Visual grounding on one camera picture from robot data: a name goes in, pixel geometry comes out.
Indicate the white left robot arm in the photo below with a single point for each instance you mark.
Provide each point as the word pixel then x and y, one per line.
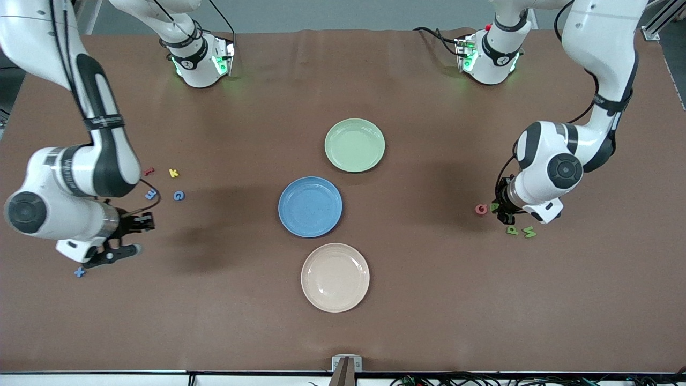
pixel 600 48

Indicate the grey camera pole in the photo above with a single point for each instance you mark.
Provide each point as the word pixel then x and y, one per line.
pixel 344 378

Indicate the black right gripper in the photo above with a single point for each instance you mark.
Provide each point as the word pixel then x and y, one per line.
pixel 127 223

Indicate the green plate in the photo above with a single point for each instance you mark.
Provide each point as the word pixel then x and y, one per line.
pixel 355 145

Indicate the beige plate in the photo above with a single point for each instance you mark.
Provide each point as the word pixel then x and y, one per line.
pixel 335 277

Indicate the blue foam letter E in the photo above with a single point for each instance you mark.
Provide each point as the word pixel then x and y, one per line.
pixel 151 195

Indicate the blue plate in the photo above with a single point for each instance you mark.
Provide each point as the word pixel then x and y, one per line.
pixel 310 207

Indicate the pink foam letter Q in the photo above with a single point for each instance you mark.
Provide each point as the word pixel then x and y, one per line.
pixel 477 209

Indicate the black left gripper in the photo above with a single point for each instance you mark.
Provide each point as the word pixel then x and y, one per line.
pixel 502 202

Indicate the green foam letter P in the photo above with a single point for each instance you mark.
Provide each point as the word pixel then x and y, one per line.
pixel 512 230

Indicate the blue foam letter G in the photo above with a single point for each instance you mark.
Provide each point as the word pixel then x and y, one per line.
pixel 175 195

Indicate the metal clamp bracket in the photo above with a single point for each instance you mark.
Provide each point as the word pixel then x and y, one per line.
pixel 358 363

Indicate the table cover sheet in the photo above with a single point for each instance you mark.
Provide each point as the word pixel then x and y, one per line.
pixel 161 321

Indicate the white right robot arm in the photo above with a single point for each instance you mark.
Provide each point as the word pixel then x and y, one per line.
pixel 102 155

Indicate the aluminium frame post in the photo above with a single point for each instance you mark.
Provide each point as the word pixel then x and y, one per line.
pixel 655 28

